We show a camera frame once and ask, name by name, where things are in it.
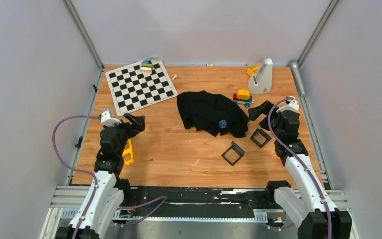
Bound black white chessboard mat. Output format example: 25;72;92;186
105;57;178;116

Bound aluminium rail frame front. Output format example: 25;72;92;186
39;185;350;239

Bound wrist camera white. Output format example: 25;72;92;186
276;96;299;113
99;108;122;127

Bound black printed t-shirt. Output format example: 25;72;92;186
177;91;249;138

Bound yellow triangular plastic tool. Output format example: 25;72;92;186
122;139;134;165

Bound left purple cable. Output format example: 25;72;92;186
52;115;167;239

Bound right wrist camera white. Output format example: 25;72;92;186
276;96;299;113

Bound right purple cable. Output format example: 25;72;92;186
265;97;333;239

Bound black square frame far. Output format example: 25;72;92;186
250;129;272;148

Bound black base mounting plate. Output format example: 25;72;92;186
120;186;284;219

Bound white angled plastic stand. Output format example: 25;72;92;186
248;58;273;95

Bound stacked coloured toy blocks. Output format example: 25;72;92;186
140;60;153;74

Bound orange plastic piece behind stand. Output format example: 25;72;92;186
246;62;261;76

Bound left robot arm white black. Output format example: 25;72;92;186
55;109;145;239

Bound black square frame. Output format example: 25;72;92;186
221;141;245;166
250;129;272;148

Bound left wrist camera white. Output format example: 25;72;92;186
99;108;122;127

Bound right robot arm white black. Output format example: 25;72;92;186
248;97;352;239

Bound black square frame near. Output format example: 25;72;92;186
221;141;245;166

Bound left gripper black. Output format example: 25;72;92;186
105;113;145;155

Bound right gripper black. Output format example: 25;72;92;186
247;100;282;140

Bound purple cable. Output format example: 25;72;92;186
265;97;333;239
52;115;167;239

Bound toy car with yellow block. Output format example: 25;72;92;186
231;89;254;108

